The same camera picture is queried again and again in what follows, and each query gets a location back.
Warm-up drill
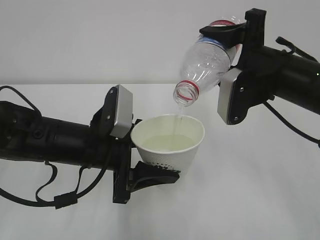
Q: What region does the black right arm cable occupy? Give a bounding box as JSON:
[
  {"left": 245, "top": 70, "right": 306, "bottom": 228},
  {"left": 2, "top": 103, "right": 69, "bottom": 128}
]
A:
[{"left": 263, "top": 36, "right": 320, "bottom": 151}]

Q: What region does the white paper cup green logo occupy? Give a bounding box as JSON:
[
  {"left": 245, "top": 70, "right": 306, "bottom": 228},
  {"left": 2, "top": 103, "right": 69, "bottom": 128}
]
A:
[{"left": 130, "top": 114, "right": 205, "bottom": 175}]

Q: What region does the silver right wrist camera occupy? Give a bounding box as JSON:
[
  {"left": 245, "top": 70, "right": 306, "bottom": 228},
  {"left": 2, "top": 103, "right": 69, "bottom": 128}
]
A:
[{"left": 217, "top": 67, "right": 248, "bottom": 125}]

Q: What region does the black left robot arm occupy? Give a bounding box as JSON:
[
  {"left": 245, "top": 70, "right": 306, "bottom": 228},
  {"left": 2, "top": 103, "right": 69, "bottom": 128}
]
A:
[{"left": 0, "top": 101, "right": 180, "bottom": 204}]

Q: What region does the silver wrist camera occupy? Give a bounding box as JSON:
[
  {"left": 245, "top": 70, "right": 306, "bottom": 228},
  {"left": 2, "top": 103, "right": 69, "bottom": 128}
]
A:
[
  {"left": 217, "top": 67, "right": 248, "bottom": 125},
  {"left": 102, "top": 84, "right": 133, "bottom": 139}
]

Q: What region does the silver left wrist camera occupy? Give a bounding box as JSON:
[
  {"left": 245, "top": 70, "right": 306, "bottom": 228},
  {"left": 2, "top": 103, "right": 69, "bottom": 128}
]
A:
[{"left": 102, "top": 84, "right": 133, "bottom": 139}]

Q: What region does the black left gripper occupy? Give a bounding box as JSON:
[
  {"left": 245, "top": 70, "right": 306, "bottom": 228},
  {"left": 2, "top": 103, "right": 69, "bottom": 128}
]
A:
[{"left": 83, "top": 112, "right": 181, "bottom": 205}]

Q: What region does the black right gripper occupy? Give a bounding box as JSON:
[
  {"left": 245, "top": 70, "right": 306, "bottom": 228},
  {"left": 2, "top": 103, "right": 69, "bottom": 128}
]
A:
[{"left": 199, "top": 8, "right": 278, "bottom": 101}]

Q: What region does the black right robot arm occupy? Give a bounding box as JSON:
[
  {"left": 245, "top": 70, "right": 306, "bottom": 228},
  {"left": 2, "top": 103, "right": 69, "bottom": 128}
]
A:
[{"left": 199, "top": 8, "right": 320, "bottom": 125}]

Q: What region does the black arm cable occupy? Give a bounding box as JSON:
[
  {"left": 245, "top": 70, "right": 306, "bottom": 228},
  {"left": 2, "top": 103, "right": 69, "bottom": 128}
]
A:
[
  {"left": 263, "top": 36, "right": 320, "bottom": 151},
  {"left": 0, "top": 85, "right": 116, "bottom": 210}
]

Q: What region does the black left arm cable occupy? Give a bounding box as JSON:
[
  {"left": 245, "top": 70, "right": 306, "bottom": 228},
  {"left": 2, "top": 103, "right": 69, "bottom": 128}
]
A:
[{"left": 0, "top": 85, "right": 116, "bottom": 210}]

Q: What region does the clear water bottle red label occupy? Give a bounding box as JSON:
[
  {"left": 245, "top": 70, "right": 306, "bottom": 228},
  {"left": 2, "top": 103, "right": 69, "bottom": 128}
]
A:
[{"left": 173, "top": 34, "right": 240, "bottom": 107}]

